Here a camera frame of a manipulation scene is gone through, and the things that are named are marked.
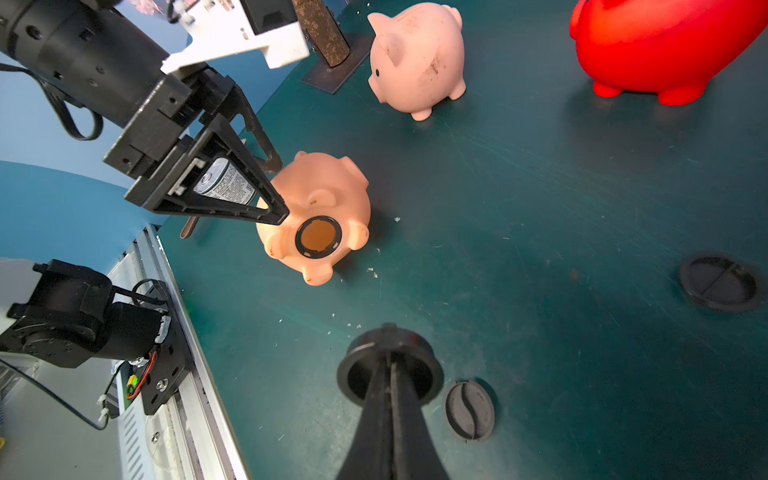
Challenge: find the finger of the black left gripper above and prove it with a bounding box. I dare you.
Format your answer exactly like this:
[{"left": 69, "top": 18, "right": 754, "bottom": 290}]
[
  {"left": 124, "top": 113, "right": 290, "bottom": 225},
  {"left": 232, "top": 86, "right": 283, "bottom": 174}
]

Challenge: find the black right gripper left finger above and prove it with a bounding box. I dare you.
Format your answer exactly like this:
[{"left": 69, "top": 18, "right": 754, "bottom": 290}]
[{"left": 337, "top": 360, "right": 393, "bottom": 479}]

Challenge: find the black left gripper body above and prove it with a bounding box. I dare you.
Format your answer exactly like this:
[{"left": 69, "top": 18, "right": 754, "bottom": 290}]
[{"left": 1, "top": 1, "right": 237, "bottom": 180}]

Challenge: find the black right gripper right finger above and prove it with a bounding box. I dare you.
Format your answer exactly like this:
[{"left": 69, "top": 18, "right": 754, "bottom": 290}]
[{"left": 391, "top": 356, "right": 448, "bottom": 479}]

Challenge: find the peach piggy bank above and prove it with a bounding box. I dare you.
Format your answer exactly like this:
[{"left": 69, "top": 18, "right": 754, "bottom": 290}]
[{"left": 256, "top": 151, "right": 371, "bottom": 286}]

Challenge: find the pink piggy bank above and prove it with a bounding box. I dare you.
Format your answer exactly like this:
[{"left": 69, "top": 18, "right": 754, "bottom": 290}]
[{"left": 367, "top": 2, "right": 466, "bottom": 121}]

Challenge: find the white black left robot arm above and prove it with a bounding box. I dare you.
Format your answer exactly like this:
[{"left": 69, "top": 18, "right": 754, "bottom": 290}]
[{"left": 1, "top": 1, "right": 308, "bottom": 368}]

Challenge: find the red piggy bank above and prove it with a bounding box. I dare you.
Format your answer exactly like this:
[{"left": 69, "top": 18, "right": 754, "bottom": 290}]
[{"left": 569, "top": 0, "right": 767, "bottom": 106}]

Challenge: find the pink cherry blossom tree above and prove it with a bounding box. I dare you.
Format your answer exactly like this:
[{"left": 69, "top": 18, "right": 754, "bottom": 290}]
[{"left": 292, "top": 0, "right": 351, "bottom": 68}]

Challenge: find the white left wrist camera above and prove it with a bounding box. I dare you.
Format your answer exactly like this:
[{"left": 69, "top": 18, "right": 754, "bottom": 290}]
[{"left": 161, "top": 0, "right": 309, "bottom": 74}]

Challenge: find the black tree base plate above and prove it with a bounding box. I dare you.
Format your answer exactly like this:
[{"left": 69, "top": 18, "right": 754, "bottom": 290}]
[{"left": 302, "top": 33, "right": 374, "bottom": 95}]

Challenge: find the aluminium front rail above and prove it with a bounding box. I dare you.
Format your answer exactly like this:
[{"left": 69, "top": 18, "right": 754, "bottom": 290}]
[{"left": 109, "top": 225, "right": 248, "bottom": 479}]

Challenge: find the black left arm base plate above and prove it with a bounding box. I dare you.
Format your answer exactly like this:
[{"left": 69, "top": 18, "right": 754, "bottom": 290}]
[{"left": 123, "top": 321, "right": 193, "bottom": 416}]

